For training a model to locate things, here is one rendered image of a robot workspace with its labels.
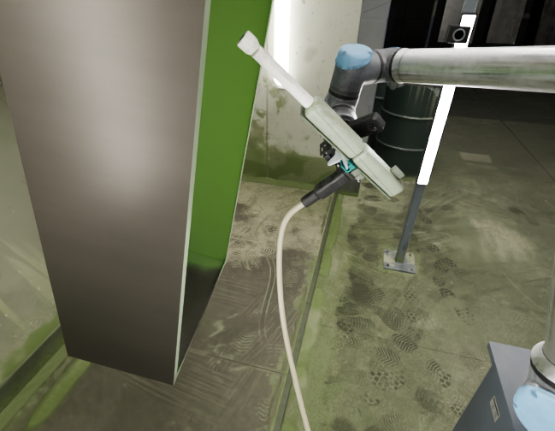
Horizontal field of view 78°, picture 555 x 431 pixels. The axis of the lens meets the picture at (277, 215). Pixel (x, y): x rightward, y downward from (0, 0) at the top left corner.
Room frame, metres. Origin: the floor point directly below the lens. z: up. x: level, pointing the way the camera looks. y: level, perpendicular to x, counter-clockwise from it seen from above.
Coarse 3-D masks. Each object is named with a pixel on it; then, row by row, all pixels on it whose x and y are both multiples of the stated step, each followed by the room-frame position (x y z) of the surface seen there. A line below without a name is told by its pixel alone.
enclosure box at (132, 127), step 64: (0, 0) 0.62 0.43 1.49; (64, 0) 0.60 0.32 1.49; (128, 0) 0.58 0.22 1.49; (192, 0) 0.57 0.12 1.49; (256, 0) 1.17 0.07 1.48; (0, 64) 0.62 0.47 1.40; (64, 64) 0.60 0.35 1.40; (128, 64) 0.59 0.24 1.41; (192, 64) 0.57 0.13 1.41; (256, 64) 1.17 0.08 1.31; (64, 128) 0.61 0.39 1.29; (128, 128) 0.59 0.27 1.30; (192, 128) 0.57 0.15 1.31; (64, 192) 0.62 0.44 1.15; (128, 192) 0.60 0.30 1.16; (192, 192) 0.60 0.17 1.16; (64, 256) 0.63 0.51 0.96; (128, 256) 0.61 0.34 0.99; (192, 256) 1.19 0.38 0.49; (64, 320) 0.65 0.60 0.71; (128, 320) 0.62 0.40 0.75; (192, 320) 0.86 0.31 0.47
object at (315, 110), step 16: (240, 48) 0.67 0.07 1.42; (256, 48) 0.67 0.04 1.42; (272, 64) 0.67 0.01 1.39; (288, 80) 0.68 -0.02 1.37; (304, 96) 0.68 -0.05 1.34; (304, 112) 0.69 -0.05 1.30; (320, 112) 0.67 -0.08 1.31; (320, 128) 0.68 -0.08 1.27; (336, 128) 0.68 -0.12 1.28; (336, 144) 0.69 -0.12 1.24; (352, 144) 0.68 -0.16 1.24; (368, 160) 0.69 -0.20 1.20; (336, 176) 0.72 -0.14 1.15; (352, 176) 0.71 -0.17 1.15; (368, 176) 0.71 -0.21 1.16; (384, 176) 0.70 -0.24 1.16; (400, 176) 0.72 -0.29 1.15; (320, 192) 0.72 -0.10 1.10; (384, 192) 0.71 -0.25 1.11
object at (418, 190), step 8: (464, 0) 1.77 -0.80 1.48; (472, 0) 1.73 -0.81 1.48; (464, 8) 1.73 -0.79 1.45; (472, 8) 1.73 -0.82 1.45; (440, 88) 1.77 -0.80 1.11; (432, 120) 1.77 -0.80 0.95; (416, 184) 1.74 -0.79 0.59; (416, 192) 1.73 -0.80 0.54; (416, 200) 1.73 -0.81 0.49; (416, 208) 1.73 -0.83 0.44; (408, 216) 1.73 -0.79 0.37; (408, 224) 1.73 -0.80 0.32; (408, 232) 1.73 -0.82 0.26; (400, 240) 1.75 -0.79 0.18; (408, 240) 1.72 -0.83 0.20; (400, 248) 1.73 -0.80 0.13; (400, 256) 1.73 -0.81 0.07
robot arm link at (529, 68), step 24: (432, 48) 0.96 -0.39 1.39; (456, 48) 0.90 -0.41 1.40; (480, 48) 0.85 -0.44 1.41; (504, 48) 0.80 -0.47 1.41; (528, 48) 0.76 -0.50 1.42; (552, 48) 0.72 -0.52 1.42; (384, 72) 1.01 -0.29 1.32; (408, 72) 0.96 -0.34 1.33; (432, 72) 0.90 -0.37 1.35; (456, 72) 0.85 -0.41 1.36; (480, 72) 0.80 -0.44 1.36; (504, 72) 0.76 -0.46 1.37; (528, 72) 0.72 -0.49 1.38; (552, 72) 0.69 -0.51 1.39
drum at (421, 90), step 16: (384, 96) 3.28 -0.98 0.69; (400, 96) 3.05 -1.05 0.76; (416, 96) 2.97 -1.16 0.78; (432, 96) 2.96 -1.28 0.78; (384, 112) 3.19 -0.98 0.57; (400, 112) 3.02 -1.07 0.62; (416, 112) 2.96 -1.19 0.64; (432, 112) 2.97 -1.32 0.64; (384, 128) 3.14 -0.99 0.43; (400, 128) 3.01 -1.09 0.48; (416, 128) 2.96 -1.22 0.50; (384, 144) 3.09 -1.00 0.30; (400, 144) 2.99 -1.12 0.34; (416, 144) 2.96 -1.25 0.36; (384, 160) 3.07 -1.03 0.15; (400, 160) 2.98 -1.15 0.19; (416, 160) 2.96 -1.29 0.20; (416, 176) 2.97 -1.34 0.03
